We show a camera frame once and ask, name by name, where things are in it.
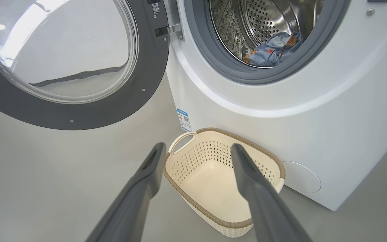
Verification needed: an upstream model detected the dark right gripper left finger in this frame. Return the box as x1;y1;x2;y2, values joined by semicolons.
86;142;167;242

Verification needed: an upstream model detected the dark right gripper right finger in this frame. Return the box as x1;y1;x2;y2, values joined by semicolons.
231;143;313;242

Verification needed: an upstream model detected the blue cartoon print garment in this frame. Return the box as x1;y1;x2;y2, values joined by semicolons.
243;31;304;68

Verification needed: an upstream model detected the cream basket with brown rim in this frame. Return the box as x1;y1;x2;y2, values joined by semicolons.
162;127;286;239

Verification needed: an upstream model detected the white front-load washing machine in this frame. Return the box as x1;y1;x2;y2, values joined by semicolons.
165;0;387;212

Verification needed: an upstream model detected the grey rubber door gasket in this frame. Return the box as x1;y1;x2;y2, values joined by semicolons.
183;0;350;85

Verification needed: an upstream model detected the silver door hinge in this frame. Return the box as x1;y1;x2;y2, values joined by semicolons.
155;23;185;41

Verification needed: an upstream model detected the round white filter cover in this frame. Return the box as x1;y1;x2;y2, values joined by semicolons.
281;161;322;194

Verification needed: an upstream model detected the blue energy label sticker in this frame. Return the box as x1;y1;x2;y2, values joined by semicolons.
176;108;192;132

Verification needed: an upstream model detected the perforated steel drum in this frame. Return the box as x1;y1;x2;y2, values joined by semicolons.
208;0;325;68

